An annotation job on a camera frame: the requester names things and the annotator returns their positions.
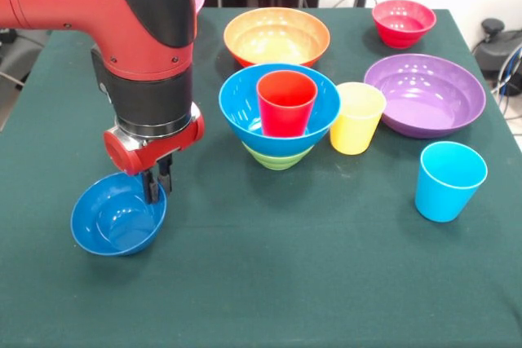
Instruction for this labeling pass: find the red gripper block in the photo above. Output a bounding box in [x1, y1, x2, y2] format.
[103, 113, 206, 205]

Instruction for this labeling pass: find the small dark blue bowl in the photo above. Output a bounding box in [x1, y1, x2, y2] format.
[70, 171, 168, 258]

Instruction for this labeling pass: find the large light blue bowl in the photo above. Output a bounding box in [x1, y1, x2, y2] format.
[218, 63, 342, 157]

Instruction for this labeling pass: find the red cup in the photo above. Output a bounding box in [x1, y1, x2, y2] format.
[256, 70, 319, 138]

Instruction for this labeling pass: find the green bowl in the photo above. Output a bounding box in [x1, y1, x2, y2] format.
[241, 140, 315, 171]

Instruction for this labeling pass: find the dark green tablecloth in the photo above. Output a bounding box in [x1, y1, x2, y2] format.
[0, 5, 522, 348]

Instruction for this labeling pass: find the orange bowl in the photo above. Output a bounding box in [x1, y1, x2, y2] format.
[223, 7, 331, 68]

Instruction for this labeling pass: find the yellow cup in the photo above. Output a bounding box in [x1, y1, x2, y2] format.
[329, 81, 387, 156]

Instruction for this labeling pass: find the purple bowl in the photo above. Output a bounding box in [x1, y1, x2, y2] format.
[363, 53, 487, 139]

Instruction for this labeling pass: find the light blue cup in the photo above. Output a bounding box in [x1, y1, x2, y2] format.
[414, 141, 489, 223]

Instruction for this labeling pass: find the small crimson bowl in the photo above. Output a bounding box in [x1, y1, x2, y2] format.
[371, 0, 437, 50]

